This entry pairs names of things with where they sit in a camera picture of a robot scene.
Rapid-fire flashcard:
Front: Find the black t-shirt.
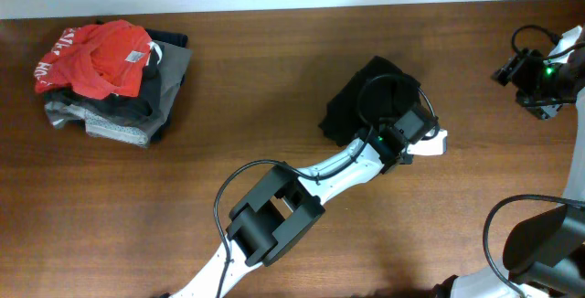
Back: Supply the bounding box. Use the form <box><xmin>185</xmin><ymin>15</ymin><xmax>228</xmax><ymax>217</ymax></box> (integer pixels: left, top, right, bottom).
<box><xmin>319</xmin><ymin>56</ymin><xmax>420</xmax><ymax>146</ymax></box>

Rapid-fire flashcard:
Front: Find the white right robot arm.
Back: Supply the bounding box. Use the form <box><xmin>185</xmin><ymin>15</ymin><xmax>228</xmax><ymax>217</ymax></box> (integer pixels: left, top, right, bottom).
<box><xmin>429</xmin><ymin>26</ymin><xmax>584</xmax><ymax>297</ymax></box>

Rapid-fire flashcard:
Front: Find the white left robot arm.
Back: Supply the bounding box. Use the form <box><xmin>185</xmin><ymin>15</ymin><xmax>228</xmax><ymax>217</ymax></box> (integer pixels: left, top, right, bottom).
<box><xmin>176</xmin><ymin>129</ymin><xmax>448</xmax><ymax>297</ymax></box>

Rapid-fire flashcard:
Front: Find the dark navy folded garment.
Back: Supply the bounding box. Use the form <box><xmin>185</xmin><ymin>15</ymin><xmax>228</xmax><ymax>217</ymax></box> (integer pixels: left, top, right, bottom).
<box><xmin>146</xmin><ymin>28</ymin><xmax>188</xmax><ymax>143</ymax></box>

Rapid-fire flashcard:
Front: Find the grey folded garment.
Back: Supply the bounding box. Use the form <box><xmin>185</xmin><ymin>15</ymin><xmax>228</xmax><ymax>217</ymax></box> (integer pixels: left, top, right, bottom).
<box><xmin>43</xmin><ymin>31</ymin><xmax>192</xmax><ymax>147</ymax></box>

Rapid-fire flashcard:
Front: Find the black folded garment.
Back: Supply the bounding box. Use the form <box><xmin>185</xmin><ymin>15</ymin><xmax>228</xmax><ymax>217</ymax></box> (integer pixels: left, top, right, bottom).
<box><xmin>43</xmin><ymin>42</ymin><xmax>165</xmax><ymax>126</ymax></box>

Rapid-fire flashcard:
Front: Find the red folded shirt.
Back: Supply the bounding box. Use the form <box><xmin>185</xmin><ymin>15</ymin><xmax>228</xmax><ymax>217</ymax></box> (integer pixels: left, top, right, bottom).
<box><xmin>33</xmin><ymin>20</ymin><xmax>154</xmax><ymax>100</ymax></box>

